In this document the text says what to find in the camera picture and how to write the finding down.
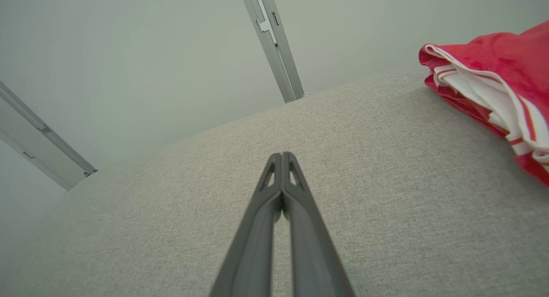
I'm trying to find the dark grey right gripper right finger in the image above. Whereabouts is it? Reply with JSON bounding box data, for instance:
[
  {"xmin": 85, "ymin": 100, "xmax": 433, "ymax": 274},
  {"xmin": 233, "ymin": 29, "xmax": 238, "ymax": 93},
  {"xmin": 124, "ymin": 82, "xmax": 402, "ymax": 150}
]
[{"xmin": 282, "ymin": 152, "xmax": 356, "ymax": 297}]

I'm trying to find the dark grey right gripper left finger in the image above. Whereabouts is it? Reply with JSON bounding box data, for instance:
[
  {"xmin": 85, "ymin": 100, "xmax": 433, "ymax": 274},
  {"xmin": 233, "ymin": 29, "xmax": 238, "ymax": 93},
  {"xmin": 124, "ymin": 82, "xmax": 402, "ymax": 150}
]
[{"xmin": 209, "ymin": 152, "xmax": 284, "ymax": 297}]

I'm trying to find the red white sports jersey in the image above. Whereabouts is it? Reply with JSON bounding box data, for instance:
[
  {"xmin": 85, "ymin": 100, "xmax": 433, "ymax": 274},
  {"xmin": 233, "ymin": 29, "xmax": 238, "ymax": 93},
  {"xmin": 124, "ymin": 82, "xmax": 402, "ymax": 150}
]
[{"xmin": 419, "ymin": 20, "xmax": 549, "ymax": 188}]

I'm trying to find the grey metal frame post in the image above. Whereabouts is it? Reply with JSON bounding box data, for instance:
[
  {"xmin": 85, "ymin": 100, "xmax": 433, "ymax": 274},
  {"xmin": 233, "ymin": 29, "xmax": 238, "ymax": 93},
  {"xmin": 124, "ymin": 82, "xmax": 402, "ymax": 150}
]
[
  {"xmin": 0, "ymin": 80, "xmax": 98, "ymax": 191},
  {"xmin": 238, "ymin": 0, "xmax": 305, "ymax": 103}
]

